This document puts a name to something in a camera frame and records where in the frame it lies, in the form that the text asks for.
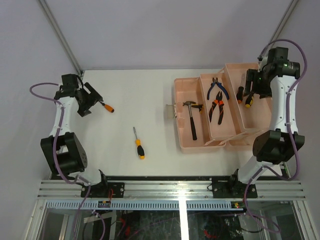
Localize long thin shaft screwdriver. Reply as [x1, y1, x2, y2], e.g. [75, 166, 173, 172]
[191, 104, 203, 112]

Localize right aluminium corner post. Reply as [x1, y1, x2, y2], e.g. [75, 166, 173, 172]
[269, 0, 300, 42]

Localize left aluminium corner post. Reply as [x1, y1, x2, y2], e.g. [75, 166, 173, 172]
[36, 0, 83, 76]

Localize black orange tip screwdriver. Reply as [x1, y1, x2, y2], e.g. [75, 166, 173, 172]
[236, 73, 246, 104]

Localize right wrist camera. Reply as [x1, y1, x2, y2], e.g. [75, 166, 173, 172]
[257, 56, 268, 72]

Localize blue handle cutting pliers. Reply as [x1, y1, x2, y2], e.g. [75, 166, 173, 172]
[206, 77, 230, 101]

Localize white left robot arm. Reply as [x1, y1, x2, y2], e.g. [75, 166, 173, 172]
[40, 74, 110, 198]

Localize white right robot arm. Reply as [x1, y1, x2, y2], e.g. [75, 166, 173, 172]
[211, 47, 305, 199]

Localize claw hammer black handle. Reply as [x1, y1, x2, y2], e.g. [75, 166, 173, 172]
[182, 101, 198, 141]

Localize pink translucent plastic toolbox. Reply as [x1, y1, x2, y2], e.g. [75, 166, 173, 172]
[166, 63, 272, 154]

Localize aluminium corner post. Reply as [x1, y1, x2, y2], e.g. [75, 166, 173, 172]
[36, 0, 83, 76]
[269, 0, 300, 42]

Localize orange black handle pliers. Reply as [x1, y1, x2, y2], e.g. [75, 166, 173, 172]
[208, 91, 226, 126]

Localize small orange handle screwdriver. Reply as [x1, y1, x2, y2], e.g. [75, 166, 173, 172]
[99, 101, 115, 113]

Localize aluminium front rail frame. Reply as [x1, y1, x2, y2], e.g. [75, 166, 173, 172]
[37, 180, 306, 201]

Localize slotted grey cable duct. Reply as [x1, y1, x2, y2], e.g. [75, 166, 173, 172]
[46, 199, 232, 211]

